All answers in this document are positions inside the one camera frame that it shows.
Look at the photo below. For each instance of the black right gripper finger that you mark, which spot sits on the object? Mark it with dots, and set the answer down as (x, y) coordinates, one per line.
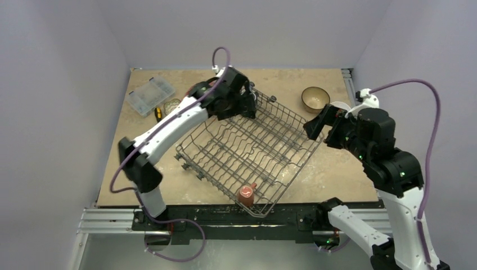
(335, 136)
(314, 127)

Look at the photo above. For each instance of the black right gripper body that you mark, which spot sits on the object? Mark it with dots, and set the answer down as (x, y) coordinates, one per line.
(328, 124)

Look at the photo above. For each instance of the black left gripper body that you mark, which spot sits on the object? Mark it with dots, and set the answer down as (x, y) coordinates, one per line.
(238, 105)

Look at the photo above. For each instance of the white ceramic bowl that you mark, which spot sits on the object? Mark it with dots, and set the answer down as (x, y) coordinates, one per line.
(340, 108)

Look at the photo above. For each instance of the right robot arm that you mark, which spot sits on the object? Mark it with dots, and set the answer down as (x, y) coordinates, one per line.
(397, 177)

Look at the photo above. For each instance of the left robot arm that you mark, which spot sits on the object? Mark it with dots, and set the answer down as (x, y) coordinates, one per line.
(139, 156)

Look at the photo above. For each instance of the brown ceramic bowl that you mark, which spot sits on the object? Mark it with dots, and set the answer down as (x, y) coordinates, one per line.
(314, 99)

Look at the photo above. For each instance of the yellow black screwdriver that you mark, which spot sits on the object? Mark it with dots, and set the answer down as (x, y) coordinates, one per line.
(158, 114)

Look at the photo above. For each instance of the clear plastic screw box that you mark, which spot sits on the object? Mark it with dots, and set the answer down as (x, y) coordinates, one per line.
(150, 95)

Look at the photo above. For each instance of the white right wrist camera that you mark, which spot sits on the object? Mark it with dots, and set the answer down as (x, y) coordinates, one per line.
(366, 99)

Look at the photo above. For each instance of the grey wire dish rack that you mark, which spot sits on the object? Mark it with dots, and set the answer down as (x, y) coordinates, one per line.
(267, 152)

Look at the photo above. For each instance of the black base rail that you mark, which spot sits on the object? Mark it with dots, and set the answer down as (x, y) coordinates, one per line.
(303, 223)

